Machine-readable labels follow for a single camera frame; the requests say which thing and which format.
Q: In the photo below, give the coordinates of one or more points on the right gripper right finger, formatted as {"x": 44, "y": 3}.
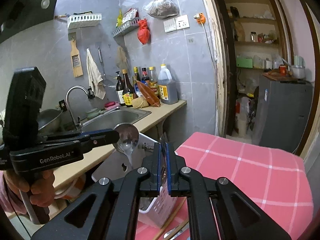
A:
{"x": 217, "y": 209}

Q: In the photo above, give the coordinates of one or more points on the stainless steel sink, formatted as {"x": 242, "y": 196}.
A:
{"x": 110, "y": 119}

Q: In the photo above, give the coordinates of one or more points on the wooden grater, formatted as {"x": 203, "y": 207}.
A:
{"x": 75, "y": 56}

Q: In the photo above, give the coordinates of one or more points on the orange wall plug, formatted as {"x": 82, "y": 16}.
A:
{"x": 200, "y": 18}

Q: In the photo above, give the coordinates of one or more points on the large soy sauce jug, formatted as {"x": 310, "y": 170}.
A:
{"x": 167, "y": 86}

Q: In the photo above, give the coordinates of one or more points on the pink checkered tablecloth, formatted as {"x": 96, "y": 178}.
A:
{"x": 274, "y": 179}

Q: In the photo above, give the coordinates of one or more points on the grey washing machine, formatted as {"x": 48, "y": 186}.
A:
{"x": 282, "y": 113}

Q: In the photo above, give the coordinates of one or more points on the grey wall shelf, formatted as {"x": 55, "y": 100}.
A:
{"x": 126, "y": 27}

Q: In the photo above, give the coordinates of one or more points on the person's left hand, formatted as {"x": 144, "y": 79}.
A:
{"x": 42, "y": 191}

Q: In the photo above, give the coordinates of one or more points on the black range hood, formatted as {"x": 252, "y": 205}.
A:
{"x": 18, "y": 15}

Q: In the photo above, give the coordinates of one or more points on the wooden chopstick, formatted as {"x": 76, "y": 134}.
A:
{"x": 169, "y": 220}
{"x": 173, "y": 231}

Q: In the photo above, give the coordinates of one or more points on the beige hanging towel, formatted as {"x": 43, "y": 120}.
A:
{"x": 95, "y": 78}

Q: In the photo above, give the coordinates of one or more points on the black pump bottle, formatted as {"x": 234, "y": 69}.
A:
{"x": 119, "y": 89}

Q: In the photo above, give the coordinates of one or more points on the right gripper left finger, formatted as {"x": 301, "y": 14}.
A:
{"x": 108, "y": 209}

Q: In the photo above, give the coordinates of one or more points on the white wall basket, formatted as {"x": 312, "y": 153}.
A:
{"x": 83, "y": 20}

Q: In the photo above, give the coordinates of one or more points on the chrome faucet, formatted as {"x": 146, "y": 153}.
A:
{"x": 77, "y": 105}

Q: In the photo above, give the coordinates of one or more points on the clear bag of dried goods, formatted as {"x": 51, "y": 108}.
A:
{"x": 161, "y": 9}

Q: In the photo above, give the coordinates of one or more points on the tan paper wrapped package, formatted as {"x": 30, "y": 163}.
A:
{"x": 139, "y": 102}

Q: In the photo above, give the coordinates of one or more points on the dark sauce bottle yellow label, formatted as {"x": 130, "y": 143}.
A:
{"x": 128, "y": 92}

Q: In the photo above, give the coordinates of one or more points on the red cup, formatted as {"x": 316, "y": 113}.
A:
{"x": 282, "y": 70}

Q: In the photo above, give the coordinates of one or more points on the orange brown snack bag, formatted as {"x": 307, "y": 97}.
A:
{"x": 149, "y": 95}

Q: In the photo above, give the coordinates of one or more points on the green box on shelf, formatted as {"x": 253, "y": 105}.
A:
{"x": 244, "y": 62}

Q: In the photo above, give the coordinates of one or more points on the red plastic bag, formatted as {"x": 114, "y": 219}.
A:
{"x": 143, "y": 32}

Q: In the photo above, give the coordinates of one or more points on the white wall switch socket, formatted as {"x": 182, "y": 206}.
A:
{"x": 178, "y": 23}

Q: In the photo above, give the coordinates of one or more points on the pink soap dish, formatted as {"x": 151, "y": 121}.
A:
{"x": 111, "y": 105}

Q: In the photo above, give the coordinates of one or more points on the large steel spoon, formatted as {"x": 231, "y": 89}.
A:
{"x": 128, "y": 140}

